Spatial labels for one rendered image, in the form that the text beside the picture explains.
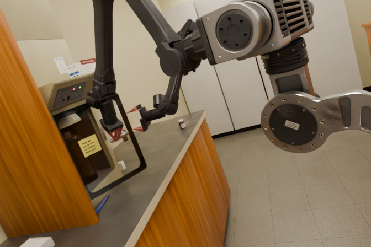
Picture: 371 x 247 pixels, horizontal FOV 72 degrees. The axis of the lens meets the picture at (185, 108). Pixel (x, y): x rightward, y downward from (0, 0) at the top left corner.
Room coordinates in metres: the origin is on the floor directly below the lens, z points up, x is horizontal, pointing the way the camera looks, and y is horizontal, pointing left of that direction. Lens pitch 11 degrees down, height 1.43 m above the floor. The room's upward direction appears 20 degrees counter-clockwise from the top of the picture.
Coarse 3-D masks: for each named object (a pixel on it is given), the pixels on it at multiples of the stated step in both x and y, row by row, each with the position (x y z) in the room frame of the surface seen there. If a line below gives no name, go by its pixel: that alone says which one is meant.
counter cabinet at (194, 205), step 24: (192, 144) 1.69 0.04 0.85; (192, 168) 1.55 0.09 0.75; (216, 168) 2.05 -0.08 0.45; (168, 192) 1.16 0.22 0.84; (192, 192) 1.42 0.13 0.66; (216, 192) 1.84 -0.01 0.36; (168, 216) 1.08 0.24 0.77; (192, 216) 1.31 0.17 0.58; (216, 216) 1.66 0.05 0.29; (144, 240) 0.87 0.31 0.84; (168, 240) 1.01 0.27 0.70; (192, 240) 1.21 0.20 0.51; (216, 240) 1.51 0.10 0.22
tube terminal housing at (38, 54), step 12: (24, 48) 1.09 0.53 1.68; (36, 48) 1.15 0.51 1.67; (48, 48) 1.21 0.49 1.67; (60, 48) 1.28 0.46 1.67; (36, 60) 1.12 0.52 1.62; (48, 60) 1.18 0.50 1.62; (72, 60) 1.32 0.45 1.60; (36, 72) 1.09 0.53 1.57; (48, 72) 1.15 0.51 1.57; (36, 84) 1.07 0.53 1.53; (60, 108) 1.13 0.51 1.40; (96, 204) 1.09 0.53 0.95
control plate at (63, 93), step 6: (78, 84) 1.15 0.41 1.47; (84, 84) 1.20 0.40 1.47; (60, 90) 1.05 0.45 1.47; (66, 90) 1.09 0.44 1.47; (72, 90) 1.13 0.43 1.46; (78, 90) 1.18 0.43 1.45; (60, 96) 1.06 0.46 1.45; (66, 96) 1.11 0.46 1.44; (78, 96) 1.20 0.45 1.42; (60, 102) 1.08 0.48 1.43; (66, 102) 1.12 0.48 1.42
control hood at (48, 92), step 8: (64, 80) 1.05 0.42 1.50; (72, 80) 1.10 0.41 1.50; (80, 80) 1.16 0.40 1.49; (88, 80) 1.22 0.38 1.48; (40, 88) 1.01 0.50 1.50; (48, 88) 1.00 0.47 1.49; (56, 88) 1.02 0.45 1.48; (88, 88) 1.25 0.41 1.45; (48, 96) 1.01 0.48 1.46; (48, 104) 1.02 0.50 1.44; (64, 104) 1.12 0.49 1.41
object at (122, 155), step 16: (112, 96) 1.17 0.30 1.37; (64, 112) 1.06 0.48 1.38; (80, 112) 1.09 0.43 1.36; (96, 112) 1.12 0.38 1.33; (64, 128) 1.05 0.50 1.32; (80, 128) 1.08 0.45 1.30; (96, 128) 1.11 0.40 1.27; (128, 128) 1.18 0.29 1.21; (112, 144) 1.13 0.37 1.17; (128, 144) 1.16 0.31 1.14; (80, 160) 1.05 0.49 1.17; (96, 160) 1.08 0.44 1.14; (112, 160) 1.11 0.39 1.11; (128, 160) 1.15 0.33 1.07; (144, 160) 1.19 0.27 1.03; (96, 176) 1.07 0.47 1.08; (112, 176) 1.10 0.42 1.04; (128, 176) 1.13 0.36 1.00; (96, 192) 1.05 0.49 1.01
